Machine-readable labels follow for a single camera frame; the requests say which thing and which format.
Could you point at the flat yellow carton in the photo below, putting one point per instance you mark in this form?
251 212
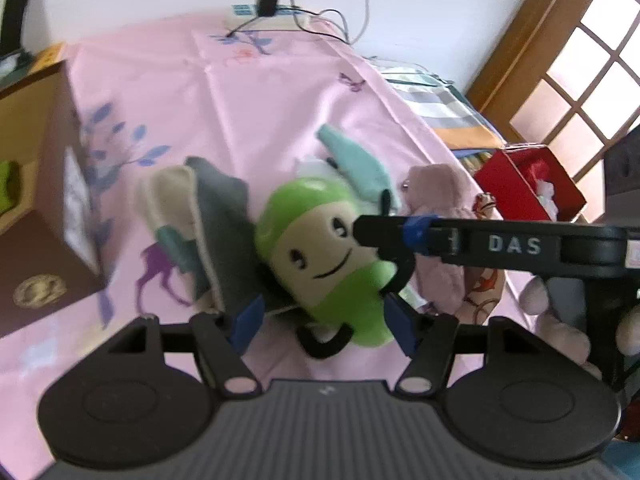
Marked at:
47 57

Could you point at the brown cardboard box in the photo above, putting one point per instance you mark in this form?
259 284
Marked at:
45 240

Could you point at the striped blanket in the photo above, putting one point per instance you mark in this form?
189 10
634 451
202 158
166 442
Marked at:
450 115

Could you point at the grey cream plush toy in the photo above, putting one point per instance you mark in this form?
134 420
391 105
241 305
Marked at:
220 220

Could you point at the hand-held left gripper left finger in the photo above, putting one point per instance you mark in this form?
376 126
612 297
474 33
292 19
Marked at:
247 322

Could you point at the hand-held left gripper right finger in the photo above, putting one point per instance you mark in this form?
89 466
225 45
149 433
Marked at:
400 325

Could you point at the wooden glass-pane door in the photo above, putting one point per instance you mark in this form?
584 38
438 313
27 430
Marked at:
540 35

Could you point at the pink printed bedsheet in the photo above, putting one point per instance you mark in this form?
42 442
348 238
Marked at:
280 85

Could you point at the leafy green plush toy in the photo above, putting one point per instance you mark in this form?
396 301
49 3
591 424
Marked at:
9 187

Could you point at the red tissue box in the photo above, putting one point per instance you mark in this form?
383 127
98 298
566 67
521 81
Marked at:
505 175

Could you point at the teal plush toy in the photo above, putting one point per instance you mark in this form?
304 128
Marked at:
360 165

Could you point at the green cream smiling plush toy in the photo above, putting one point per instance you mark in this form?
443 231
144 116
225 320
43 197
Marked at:
310 240

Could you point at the white power strip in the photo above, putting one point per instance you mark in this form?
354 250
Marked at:
295 20

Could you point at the mauve plush toy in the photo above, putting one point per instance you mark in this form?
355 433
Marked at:
440 185

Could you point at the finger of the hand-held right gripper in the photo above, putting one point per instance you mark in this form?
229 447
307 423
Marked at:
415 232

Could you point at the pale grey plush toy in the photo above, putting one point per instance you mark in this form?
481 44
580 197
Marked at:
565 340

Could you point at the cream orange patterned plush toy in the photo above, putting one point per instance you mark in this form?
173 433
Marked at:
482 285

